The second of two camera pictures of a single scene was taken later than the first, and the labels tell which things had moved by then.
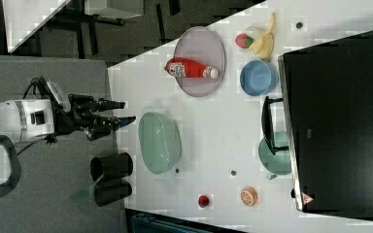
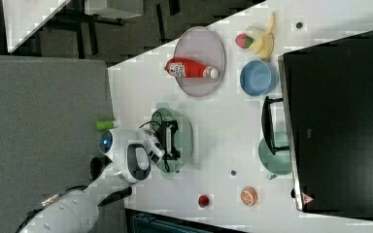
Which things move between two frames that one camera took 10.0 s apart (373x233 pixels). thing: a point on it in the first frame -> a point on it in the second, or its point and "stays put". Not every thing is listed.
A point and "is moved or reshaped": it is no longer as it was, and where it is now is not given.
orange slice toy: (249, 196) stays put
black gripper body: (82, 116) -> (165, 135)
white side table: (24, 18) stays put
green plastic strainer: (159, 143) is moved or reshaped
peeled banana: (263, 46) stays put
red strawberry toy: (203, 201) stays put
